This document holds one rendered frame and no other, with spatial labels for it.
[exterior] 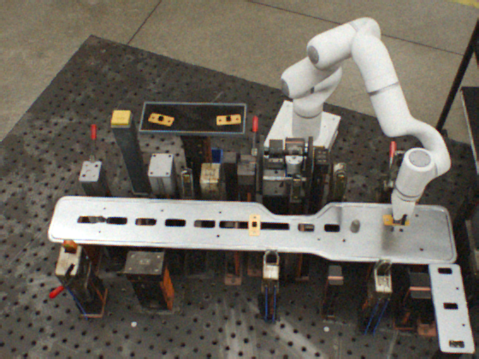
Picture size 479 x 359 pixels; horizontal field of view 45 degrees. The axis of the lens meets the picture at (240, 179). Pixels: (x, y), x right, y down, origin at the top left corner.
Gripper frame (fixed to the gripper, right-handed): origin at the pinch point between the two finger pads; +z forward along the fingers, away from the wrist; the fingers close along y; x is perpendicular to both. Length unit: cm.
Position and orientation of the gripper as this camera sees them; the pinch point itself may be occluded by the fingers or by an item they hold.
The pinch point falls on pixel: (398, 216)
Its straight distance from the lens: 194.2
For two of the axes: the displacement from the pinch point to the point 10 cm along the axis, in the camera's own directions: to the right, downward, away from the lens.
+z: 0.3, 5.7, 8.2
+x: 10.0, 0.3, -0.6
